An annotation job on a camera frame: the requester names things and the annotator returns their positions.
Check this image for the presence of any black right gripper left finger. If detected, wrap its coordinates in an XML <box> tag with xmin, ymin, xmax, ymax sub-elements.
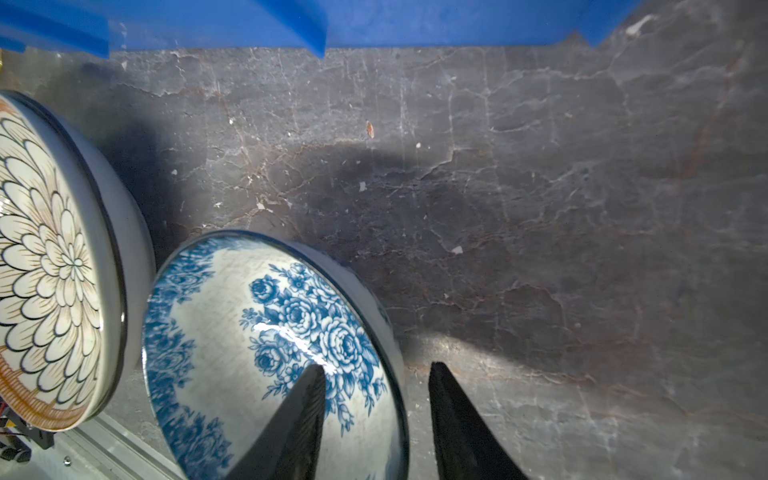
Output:
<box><xmin>227</xmin><ymin>364</ymin><xmax>326</xmax><ymax>479</ymax></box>

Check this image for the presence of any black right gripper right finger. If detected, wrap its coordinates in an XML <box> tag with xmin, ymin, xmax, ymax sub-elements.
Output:
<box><xmin>428</xmin><ymin>362</ymin><xmax>526</xmax><ymax>480</ymax></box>

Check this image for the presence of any blue floral ceramic bowl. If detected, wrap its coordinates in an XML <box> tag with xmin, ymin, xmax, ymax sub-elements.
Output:
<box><xmin>142</xmin><ymin>230</ymin><xmax>410</xmax><ymax>479</ymax></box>

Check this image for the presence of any blue plastic bin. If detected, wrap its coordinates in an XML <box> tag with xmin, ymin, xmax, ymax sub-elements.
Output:
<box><xmin>1</xmin><ymin>0</ymin><xmax>639</xmax><ymax>58</ymax></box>

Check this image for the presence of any brown floral pattern plate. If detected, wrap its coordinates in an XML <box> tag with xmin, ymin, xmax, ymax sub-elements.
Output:
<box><xmin>1</xmin><ymin>90</ymin><xmax>156</xmax><ymax>432</ymax></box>

